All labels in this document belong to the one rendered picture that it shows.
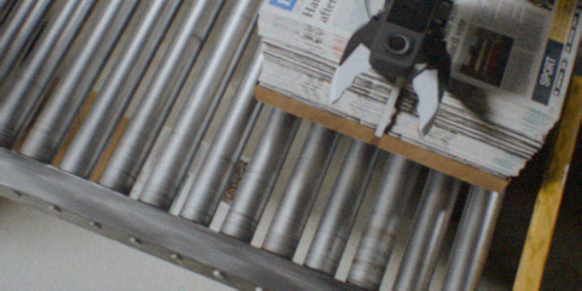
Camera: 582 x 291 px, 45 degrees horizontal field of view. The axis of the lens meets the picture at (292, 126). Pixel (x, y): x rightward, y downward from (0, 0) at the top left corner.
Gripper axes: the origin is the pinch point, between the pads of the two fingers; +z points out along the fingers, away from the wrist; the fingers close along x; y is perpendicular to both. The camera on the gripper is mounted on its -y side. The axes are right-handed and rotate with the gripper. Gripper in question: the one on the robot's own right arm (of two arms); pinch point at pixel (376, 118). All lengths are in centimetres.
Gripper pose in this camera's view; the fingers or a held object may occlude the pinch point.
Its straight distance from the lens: 82.3
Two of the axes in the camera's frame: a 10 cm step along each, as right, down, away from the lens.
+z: -2.2, 7.9, 5.7
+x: -9.3, -3.5, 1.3
